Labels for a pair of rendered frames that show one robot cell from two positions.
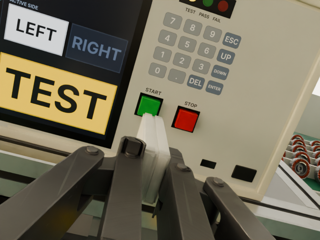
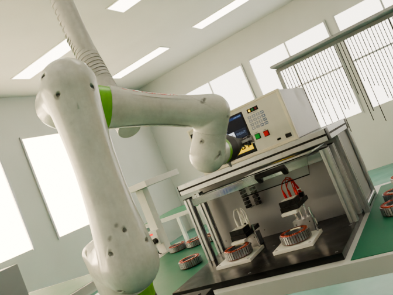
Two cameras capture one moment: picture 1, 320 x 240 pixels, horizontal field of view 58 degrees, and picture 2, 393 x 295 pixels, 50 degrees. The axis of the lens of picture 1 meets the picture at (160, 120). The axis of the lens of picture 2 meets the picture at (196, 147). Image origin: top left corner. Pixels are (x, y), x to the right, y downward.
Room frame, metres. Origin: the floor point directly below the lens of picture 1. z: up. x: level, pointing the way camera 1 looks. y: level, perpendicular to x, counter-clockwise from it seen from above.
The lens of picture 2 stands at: (-1.21, -0.81, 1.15)
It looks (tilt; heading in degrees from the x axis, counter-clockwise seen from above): 3 degrees up; 37
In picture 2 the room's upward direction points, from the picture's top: 22 degrees counter-clockwise
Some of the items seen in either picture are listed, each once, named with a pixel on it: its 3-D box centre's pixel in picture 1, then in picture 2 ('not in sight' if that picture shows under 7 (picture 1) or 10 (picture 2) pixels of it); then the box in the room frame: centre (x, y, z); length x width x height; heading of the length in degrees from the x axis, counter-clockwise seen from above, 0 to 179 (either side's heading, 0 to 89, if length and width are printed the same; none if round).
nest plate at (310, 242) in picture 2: not in sight; (297, 242); (0.14, -0.04, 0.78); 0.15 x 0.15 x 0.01; 8
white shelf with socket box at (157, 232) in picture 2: not in sight; (152, 219); (0.58, 1.06, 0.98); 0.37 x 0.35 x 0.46; 98
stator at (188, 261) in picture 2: not in sight; (190, 261); (0.25, 0.59, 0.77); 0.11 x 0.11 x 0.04
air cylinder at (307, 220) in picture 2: not in sight; (305, 223); (0.29, -0.02, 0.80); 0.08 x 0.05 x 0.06; 98
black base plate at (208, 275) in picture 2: not in sight; (271, 252); (0.14, 0.08, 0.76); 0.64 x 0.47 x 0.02; 98
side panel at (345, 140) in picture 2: not in sight; (355, 167); (0.57, -0.19, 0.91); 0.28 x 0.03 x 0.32; 8
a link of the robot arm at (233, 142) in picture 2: not in sight; (223, 150); (-0.06, -0.03, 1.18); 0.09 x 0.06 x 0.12; 98
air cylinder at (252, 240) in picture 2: not in sight; (251, 239); (0.25, 0.22, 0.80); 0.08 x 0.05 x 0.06; 98
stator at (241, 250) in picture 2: not in sight; (238, 251); (0.11, 0.20, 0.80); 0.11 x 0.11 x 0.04
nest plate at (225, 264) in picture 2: not in sight; (240, 257); (0.11, 0.20, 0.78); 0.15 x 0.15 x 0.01; 8
